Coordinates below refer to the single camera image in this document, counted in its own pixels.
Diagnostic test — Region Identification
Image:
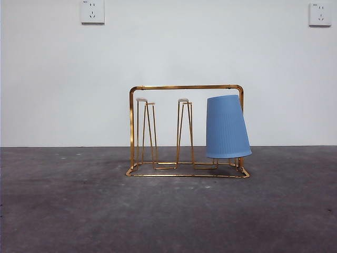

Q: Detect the blue ribbed plastic cup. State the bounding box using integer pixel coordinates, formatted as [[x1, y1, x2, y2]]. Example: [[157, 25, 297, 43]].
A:
[[205, 94, 253, 160]]

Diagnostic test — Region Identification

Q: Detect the white wall socket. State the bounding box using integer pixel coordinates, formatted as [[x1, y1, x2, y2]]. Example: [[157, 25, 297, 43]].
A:
[[308, 2, 332, 27], [81, 0, 105, 26]]

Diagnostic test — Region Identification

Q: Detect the gold wire cup rack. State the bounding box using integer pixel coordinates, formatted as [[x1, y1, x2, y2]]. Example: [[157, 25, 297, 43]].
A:
[[125, 84, 250, 179]]

